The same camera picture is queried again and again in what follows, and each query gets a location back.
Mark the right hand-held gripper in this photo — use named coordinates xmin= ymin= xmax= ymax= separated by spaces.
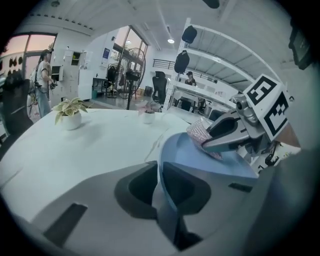
xmin=201 ymin=73 xmax=290 ymax=157

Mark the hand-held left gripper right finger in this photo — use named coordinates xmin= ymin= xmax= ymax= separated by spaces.
xmin=162 ymin=161 xmax=261 ymax=256

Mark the silver glitter cloth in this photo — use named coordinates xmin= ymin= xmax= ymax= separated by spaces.
xmin=186 ymin=118 xmax=225 ymax=161

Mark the tall glass door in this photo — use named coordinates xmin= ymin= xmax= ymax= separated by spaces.
xmin=111 ymin=24 xmax=149 ymax=88

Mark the person's right forearm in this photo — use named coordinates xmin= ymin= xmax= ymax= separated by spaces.
xmin=279 ymin=122 xmax=302 ymax=151

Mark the white shelving rack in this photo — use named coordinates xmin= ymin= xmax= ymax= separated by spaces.
xmin=162 ymin=17 xmax=285 ymax=121

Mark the pink plant in white pot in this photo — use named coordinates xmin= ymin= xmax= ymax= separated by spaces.
xmin=134 ymin=99 xmax=163 ymax=125

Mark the green plant in white pot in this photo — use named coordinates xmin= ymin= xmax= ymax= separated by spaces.
xmin=51 ymin=96 xmax=89 ymax=131

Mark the blue round bowl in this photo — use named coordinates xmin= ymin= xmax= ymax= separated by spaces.
xmin=157 ymin=131 xmax=260 ymax=214

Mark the black railing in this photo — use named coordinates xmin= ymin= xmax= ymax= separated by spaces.
xmin=152 ymin=58 xmax=176 ymax=70

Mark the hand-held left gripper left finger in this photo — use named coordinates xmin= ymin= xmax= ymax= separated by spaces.
xmin=29 ymin=161 xmax=176 ymax=256

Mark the dark framed window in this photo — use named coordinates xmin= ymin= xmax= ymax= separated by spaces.
xmin=0 ymin=32 xmax=58 ymax=76

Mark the blue wall poster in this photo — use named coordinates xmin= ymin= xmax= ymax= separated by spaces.
xmin=101 ymin=46 xmax=111 ymax=68

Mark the black cap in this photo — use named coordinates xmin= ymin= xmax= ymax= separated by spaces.
xmin=173 ymin=49 xmax=190 ymax=74
xmin=181 ymin=24 xmax=198 ymax=44

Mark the large black floor fan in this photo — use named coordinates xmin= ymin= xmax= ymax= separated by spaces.
xmin=106 ymin=47 xmax=147 ymax=111

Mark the black office chair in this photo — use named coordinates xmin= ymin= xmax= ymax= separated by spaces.
xmin=151 ymin=70 xmax=168 ymax=104
xmin=0 ymin=72 xmax=35 ymax=161

